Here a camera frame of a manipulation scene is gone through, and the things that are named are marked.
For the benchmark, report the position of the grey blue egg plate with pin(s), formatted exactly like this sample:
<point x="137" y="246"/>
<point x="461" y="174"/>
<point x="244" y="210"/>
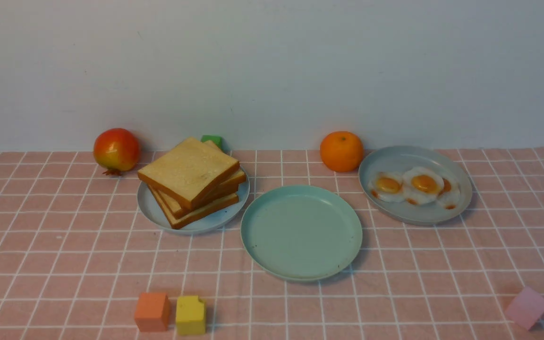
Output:
<point x="403" y="158"/>

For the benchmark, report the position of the pink checkered tablecloth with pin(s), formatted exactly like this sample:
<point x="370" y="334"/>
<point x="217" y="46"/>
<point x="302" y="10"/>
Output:
<point x="75" y="254"/>

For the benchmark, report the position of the light blue bread plate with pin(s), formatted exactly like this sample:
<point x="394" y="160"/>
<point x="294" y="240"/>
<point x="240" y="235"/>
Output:
<point x="152" y="211"/>

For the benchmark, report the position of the pink cube block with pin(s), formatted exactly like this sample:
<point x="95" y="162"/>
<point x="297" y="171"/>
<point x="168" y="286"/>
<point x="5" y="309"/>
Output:
<point x="526" y="308"/>

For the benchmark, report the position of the orange fruit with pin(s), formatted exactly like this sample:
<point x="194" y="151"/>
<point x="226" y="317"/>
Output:
<point x="342" y="151"/>

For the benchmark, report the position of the fried egg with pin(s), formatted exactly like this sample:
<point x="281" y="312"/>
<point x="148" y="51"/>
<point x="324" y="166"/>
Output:
<point x="449" y="197"/>
<point x="387" y="186"/>
<point x="421" y="186"/>

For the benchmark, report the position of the yellow notched block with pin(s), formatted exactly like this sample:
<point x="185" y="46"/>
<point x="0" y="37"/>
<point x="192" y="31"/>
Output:
<point x="190" y="316"/>

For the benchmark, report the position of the green cube block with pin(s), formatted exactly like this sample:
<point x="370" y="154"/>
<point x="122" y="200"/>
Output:
<point x="213" y="140"/>

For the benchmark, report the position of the teal center plate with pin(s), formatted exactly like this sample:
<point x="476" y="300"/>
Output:
<point x="301" y="233"/>

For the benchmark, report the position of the orange cube block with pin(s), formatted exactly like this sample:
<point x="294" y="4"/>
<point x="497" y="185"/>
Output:
<point x="152" y="312"/>

